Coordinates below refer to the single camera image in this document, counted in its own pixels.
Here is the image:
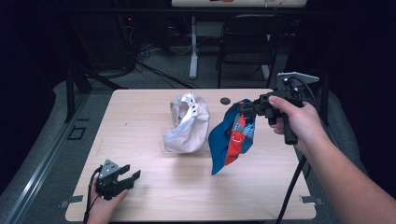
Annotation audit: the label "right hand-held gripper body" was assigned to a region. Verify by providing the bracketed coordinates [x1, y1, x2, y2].
[254, 71, 320, 146]

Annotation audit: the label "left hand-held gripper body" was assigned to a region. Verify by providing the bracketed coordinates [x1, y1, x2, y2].
[94, 159, 135, 202]

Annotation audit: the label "blue cap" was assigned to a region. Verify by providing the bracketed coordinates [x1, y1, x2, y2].
[207, 98, 257, 176]

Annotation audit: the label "white cap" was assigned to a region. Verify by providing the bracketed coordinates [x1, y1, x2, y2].
[163, 91, 211, 154]

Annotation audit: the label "person's right hand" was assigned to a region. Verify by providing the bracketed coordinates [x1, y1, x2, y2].
[267, 95, 327, 154]

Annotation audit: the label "person's left hand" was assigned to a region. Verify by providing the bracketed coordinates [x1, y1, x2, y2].
[88, 181, 130, 222]

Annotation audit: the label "black folding chair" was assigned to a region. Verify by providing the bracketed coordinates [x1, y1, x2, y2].
[215, 13, 300, 90]

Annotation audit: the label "white desk leg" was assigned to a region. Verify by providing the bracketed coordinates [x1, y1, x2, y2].
[189, 16, 199, 80]

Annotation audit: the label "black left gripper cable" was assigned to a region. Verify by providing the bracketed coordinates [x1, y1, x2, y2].
[82, 165, 105, 224]

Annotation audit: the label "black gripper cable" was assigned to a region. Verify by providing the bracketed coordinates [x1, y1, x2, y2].
[82, 165, 105, 224]
[275, 76, 319, 224]

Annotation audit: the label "grey table bracket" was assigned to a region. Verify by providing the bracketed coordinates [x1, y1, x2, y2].
[58, 194, 84, 209]
[299, 194, 325, 206]

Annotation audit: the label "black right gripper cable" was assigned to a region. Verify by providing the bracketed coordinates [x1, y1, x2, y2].
[275, 76, 319, 224]

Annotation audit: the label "black floor cables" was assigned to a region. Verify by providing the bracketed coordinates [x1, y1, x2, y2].
[135, 43, 201, 90]

